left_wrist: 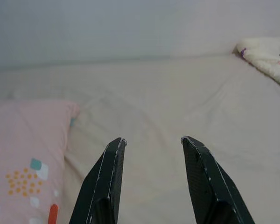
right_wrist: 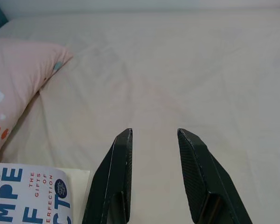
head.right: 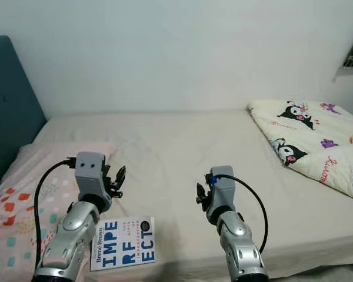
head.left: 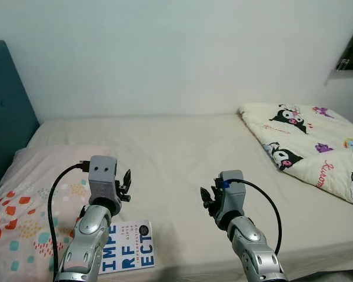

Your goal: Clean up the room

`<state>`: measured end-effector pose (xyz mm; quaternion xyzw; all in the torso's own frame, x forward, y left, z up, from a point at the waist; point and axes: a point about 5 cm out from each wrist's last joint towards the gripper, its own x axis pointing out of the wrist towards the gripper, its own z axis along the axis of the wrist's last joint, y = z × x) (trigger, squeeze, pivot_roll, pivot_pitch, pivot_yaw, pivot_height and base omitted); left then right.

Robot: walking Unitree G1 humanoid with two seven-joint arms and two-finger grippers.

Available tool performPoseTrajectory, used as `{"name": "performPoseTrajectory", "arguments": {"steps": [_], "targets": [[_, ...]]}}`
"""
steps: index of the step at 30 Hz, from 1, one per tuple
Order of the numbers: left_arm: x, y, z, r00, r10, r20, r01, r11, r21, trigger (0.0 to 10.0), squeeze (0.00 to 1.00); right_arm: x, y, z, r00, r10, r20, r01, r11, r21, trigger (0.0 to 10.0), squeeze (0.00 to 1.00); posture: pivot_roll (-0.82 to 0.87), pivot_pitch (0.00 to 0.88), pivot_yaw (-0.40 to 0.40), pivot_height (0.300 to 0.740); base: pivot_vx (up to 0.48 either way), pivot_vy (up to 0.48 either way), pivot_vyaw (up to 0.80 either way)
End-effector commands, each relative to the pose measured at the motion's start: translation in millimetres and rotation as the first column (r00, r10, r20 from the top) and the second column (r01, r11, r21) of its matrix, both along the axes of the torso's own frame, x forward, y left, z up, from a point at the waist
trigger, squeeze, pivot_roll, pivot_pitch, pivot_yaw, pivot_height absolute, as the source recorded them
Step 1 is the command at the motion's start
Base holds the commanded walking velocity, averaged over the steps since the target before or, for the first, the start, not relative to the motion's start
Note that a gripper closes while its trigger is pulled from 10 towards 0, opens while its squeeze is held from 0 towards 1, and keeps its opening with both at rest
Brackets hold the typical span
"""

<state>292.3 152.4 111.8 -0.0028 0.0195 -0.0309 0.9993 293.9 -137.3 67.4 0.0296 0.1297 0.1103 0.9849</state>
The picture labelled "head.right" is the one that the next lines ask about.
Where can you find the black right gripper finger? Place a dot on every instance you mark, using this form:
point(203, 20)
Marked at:
point(200, 192)

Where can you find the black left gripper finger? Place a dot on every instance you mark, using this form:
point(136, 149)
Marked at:
point(107, 174)
point(120, 176)

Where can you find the white book blue letters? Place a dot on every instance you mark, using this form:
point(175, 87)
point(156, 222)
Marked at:
point(129, 244)

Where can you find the pink patterned pillow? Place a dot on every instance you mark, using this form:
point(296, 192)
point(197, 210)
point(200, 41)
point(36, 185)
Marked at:
point(23, 188)

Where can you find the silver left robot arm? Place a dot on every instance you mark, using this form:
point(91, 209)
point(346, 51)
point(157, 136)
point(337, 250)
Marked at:
point(76, 235)

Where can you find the mattress with cream sheet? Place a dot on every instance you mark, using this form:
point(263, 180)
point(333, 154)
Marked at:
point(188, 147)

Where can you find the cream cartoon print blanket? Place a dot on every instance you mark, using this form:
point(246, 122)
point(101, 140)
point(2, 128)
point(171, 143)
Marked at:
point(312, 135)

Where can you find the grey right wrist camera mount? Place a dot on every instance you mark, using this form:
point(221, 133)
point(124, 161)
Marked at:
point(222, 191)

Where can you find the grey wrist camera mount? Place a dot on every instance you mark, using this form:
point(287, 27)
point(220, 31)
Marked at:
point(89, 173)
point(222, 191)

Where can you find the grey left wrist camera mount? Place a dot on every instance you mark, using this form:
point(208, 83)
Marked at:
point(89, 173)

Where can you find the teal upholstered bed frame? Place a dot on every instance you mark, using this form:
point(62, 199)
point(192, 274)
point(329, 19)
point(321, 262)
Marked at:
point(12, 111)

